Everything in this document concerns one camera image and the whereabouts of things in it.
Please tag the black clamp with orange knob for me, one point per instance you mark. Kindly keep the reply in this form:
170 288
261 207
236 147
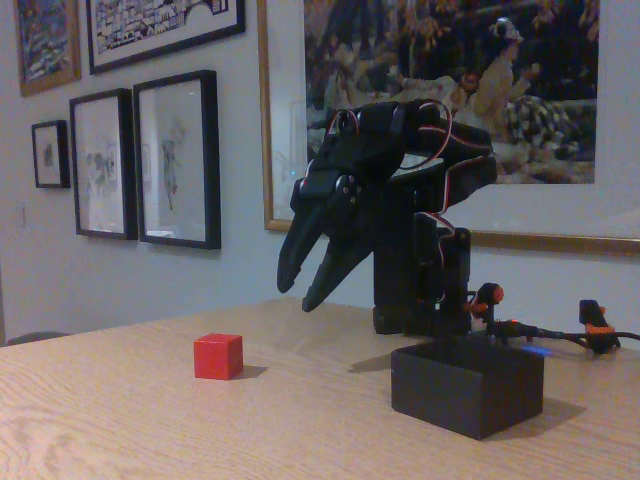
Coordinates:
487 296

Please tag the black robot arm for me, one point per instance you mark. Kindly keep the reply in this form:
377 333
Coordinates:
400 260

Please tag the black box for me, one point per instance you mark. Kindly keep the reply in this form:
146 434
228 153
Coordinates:
450 395

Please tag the wooden framed colourful painting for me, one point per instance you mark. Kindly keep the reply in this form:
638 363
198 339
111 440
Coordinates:
45 40

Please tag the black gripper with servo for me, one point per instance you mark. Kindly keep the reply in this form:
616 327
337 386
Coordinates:
325 202

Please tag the dark chair back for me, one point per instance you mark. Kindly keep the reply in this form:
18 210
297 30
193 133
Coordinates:
35 338

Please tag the white wall light switch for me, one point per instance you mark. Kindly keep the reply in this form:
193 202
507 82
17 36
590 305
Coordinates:
21 216

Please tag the narrow black framed sketch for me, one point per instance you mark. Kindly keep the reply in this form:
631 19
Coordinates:
100 165

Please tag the black clamp with orange band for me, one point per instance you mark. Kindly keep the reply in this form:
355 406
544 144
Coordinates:
595 320

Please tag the red cube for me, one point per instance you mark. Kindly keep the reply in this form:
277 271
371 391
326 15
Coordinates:
217 356

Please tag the small black picture frame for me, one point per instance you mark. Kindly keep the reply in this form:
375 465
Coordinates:
49 155

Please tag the black framed city print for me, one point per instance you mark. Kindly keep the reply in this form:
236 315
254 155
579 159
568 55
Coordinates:
160 25

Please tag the wide black framed sketch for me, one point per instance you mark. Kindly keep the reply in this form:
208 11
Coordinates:
175 160

